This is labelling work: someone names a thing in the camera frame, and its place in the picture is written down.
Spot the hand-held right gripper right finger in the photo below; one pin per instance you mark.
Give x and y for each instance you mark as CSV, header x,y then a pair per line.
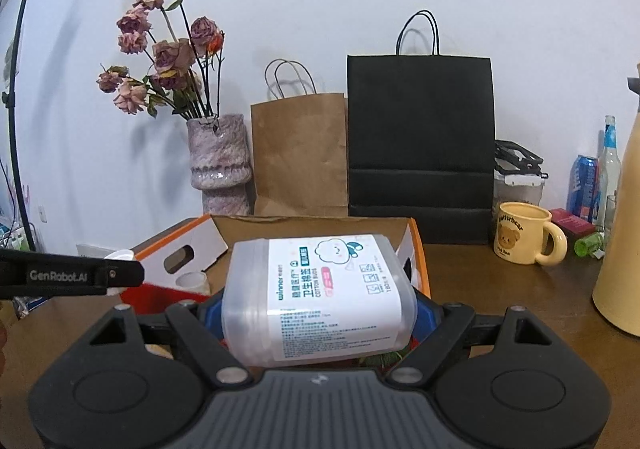
x,y
425,320

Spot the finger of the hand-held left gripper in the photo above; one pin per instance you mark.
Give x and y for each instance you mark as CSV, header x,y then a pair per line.
x,y
60,275

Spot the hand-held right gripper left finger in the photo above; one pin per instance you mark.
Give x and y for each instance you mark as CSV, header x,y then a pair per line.
x,y
212,318

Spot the translucent cotton swab box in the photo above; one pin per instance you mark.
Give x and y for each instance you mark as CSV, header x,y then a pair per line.
x,y
320,299

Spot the red cardboard box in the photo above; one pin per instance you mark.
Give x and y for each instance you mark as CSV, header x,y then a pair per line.
x,y
310,229

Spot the yellow bear mug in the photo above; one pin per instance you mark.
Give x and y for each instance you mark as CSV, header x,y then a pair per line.
x,y
520,239

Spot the mottled pink ceramic vase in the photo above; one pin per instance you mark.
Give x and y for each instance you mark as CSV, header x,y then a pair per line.
x,y
220,164

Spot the white plastic container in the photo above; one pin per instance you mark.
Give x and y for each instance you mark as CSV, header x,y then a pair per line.
x,y
517,190

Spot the dark red box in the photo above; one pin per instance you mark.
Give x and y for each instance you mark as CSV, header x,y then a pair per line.
x,y
575,224

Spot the green bottle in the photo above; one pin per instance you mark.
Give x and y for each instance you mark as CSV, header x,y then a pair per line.
x,y
589,244

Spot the brown paper bag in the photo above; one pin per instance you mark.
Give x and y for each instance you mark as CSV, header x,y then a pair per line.
x,y
300,159

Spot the black paper bag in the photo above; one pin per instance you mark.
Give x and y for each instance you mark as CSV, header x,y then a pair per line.
x,y
420,129

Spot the blue drink can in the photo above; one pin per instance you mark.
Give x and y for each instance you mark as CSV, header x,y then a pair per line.
x,y
582,189

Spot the cream thermos carafe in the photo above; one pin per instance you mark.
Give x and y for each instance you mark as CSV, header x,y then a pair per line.
x,y
622,254

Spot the black light stand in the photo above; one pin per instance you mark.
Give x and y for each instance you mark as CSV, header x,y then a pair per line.
x,y
20,54

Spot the clear glass bottle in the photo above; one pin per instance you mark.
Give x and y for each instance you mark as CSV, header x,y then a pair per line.
x,y
609,164

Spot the dried pink flowers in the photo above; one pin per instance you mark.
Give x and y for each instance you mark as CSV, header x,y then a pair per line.
x,y
170,54

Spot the white wall socket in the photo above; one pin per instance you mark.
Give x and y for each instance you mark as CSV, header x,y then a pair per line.
x,y
91,249

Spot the small wall switch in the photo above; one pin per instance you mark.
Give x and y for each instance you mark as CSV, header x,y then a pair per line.
x,y
43,214

